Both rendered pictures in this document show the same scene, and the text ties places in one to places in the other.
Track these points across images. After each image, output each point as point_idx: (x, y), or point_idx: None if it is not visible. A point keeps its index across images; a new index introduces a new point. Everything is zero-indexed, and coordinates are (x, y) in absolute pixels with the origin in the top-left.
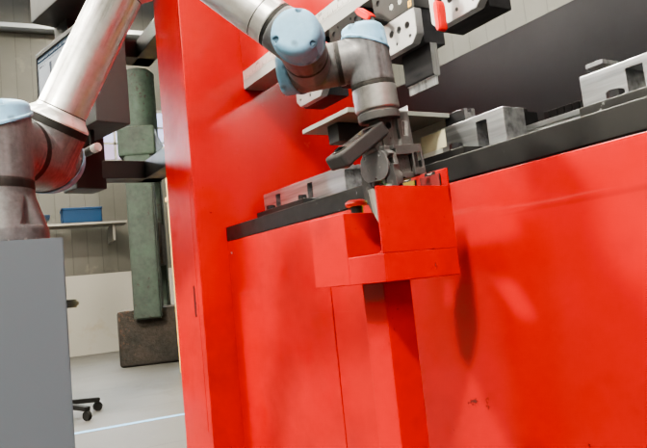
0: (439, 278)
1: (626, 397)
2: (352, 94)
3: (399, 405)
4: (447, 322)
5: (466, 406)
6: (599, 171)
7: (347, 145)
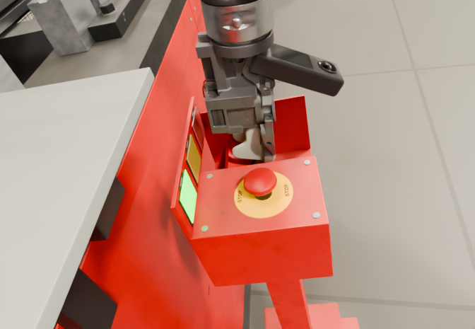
0: (165, 256)
1: None
2: None
3: None
4: (183, 277)
5: (208, 301)
6: (179, 56)
7: (317, 61)
